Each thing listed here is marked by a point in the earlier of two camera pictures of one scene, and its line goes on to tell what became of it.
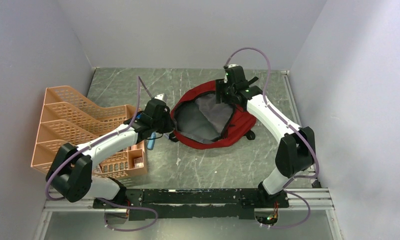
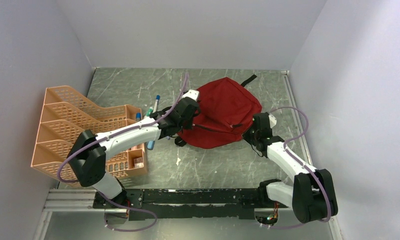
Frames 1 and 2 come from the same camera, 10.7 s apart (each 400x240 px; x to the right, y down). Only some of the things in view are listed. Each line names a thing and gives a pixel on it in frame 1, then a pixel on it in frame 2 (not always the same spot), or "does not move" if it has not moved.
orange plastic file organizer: (67, 117) does not move
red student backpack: (197, 120) does not move
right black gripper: (220, 84) to (247, 137)
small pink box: (138, 162) does not move
